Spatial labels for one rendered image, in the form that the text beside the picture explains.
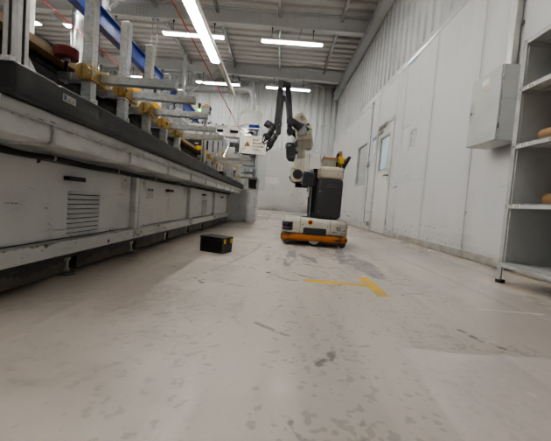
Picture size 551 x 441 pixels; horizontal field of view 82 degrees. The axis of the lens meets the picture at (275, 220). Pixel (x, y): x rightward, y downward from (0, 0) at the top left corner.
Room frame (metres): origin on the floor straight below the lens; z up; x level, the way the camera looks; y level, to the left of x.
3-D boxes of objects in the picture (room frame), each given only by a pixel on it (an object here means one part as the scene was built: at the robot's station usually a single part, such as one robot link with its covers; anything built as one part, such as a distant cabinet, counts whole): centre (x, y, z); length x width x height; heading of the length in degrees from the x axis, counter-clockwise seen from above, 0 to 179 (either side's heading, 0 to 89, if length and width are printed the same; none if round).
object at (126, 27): (1.42, 0.71, 0.89); 0.04 x 0.04 x 0.48; 0
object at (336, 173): (3.48, -0.50, 0.59); 0.55 x 0.34 x 0.83; 178
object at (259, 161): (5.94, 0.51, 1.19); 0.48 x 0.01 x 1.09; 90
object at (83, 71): (1.19, 0.71, 0.80); 0.14 x 0.06 x 0.05; 0
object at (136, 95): (1.46, 0.62, 0.83); 0.43 x 0.03 x 0.04; 90
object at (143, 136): (3.36, 0.69, 0.67); 5.11 x 0.08 x 0.10; 0
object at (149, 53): (1.67, 0.70, 0.91); 0.04 x 0.04 x 0.48; 0
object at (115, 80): (1.21, 0.62, 0.80); 0.43 x 0.03 x 0.04; 90
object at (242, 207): (6.31, 1.22, 0.95); 1.65 x 0.70 x 1.90; 90
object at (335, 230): (3.49, -0.41, 0.16); 0.67 x 0.64 x 0.25; 88
